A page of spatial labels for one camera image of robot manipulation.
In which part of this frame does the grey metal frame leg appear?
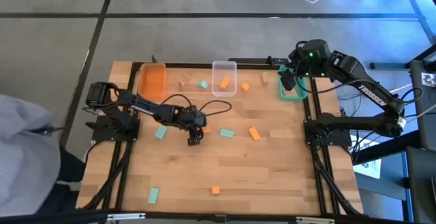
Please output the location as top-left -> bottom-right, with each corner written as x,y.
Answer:
401,0 -> 436,45

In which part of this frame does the black case with tag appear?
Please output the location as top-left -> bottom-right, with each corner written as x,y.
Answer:
408,59 -> 436,150

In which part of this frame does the white code tag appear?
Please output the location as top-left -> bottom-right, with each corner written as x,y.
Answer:
421,71 -> 436,89

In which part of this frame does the beige cable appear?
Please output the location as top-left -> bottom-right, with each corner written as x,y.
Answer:
405,103 -> 436,123

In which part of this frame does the clear plastic bin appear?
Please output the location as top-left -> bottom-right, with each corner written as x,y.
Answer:
211,60 -> 238,98

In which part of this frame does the black metal beam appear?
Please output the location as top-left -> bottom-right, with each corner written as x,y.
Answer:
350,130 -> 420,165

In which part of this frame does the plain black case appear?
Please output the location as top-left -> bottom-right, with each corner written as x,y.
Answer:
405,145 -> 436,223

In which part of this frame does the white paper sheet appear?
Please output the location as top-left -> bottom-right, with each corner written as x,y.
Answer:
354,138 -> 382,180

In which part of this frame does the orange translucent plastic bin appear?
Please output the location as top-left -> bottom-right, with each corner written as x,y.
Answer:
138,62 -> 168,101

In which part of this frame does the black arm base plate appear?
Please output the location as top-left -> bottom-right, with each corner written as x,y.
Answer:
304,112 -> 352,147
84,113 -> 141,142

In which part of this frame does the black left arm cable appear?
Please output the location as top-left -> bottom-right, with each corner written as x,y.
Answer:
159,93 -> 233,118

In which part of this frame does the black aluminium table frame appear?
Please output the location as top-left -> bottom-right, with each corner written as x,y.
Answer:
78,60 -> 364,218

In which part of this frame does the black stand foot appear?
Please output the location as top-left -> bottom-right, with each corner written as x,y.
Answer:
369,61 -> 411,71

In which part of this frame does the person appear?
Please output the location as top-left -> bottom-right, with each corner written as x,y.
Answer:
0,93 -> 88,218

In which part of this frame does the green translucent plastic bin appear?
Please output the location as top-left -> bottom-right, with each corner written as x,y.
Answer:
278,64 -> 309,102

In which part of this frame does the black rig crossbar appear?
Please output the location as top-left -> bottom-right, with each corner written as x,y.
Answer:
0,210 -> 436,224

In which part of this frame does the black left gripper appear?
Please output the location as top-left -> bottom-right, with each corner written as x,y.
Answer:
175,105 -> 208,147

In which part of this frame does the silver metal bracket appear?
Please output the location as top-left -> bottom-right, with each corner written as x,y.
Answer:
295,216 -> 337,224
106,212 -> 146,222

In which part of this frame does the pale yellow power cord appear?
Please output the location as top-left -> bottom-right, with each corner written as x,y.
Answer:
389,83 -> 414,94

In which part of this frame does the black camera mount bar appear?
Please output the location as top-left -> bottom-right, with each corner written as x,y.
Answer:
227,56 -> 290,65

